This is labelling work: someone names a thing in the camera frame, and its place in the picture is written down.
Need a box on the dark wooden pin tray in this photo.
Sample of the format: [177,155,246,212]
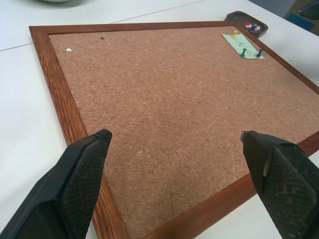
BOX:
[225,10,269,39]

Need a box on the light green paper note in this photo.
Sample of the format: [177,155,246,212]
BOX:
[221,33,265,60]

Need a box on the wood-framed cork board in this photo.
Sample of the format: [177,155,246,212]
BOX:
[28,20,319,239]

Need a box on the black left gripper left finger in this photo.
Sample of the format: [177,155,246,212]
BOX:
[0,128,113,239]

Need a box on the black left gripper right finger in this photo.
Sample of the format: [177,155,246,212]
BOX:
[240,130,319,239]

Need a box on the teal chair seat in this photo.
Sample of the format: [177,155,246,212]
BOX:
[284,11,315,32]

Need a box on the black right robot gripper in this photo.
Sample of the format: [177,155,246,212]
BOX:
[299,1,319,21]

